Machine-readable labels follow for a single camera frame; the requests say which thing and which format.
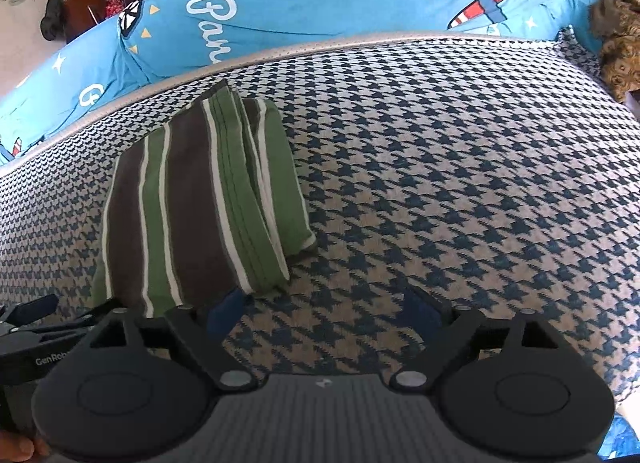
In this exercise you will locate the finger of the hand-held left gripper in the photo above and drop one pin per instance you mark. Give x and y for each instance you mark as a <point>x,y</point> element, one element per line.
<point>65,329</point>
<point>30,308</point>

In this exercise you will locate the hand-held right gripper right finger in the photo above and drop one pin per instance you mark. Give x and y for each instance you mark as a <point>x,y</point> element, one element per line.
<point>420,314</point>

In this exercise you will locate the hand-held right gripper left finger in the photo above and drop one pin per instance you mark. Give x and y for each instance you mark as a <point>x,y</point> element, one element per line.
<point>225,317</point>

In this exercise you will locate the green brown striped shirt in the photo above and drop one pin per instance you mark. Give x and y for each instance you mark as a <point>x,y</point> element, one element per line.
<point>190,203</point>

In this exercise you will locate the person's left hand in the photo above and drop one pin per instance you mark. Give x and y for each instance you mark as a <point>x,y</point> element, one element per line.
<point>20,448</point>

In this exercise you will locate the houndstooth sofa mat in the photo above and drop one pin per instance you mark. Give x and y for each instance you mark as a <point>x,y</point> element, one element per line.
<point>450,193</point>

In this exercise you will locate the blue plastic bag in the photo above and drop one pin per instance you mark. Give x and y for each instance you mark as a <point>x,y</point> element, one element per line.
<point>622,438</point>

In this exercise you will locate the red floral cloth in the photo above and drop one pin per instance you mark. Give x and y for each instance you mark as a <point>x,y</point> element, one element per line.
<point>114,4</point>

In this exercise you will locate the brown patterned blanket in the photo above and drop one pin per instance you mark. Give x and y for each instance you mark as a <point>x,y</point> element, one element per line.
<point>620,48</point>

